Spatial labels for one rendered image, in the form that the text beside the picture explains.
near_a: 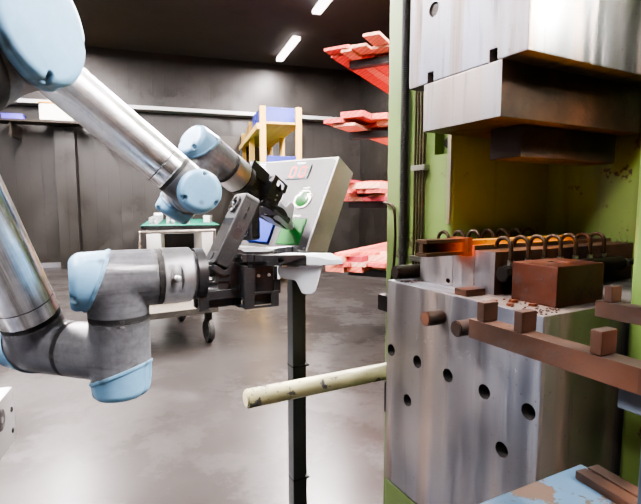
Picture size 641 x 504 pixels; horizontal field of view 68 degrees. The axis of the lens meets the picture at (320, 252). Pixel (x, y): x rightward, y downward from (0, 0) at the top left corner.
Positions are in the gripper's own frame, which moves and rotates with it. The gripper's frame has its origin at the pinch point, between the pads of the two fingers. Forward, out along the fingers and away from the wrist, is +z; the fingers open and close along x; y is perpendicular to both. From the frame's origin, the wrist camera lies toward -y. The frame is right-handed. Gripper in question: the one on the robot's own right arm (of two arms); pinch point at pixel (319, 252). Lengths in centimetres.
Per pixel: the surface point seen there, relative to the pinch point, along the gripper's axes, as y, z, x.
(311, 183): -13, 22, -46
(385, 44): -125, 177, -231
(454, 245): 0.0, 27.8, 0.7
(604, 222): -3, 79, -2
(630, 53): -35, 58, 13
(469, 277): 6.1, 30.7, 1.8
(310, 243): 2.0, 17.1, -37.2
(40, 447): 100, -51, -170
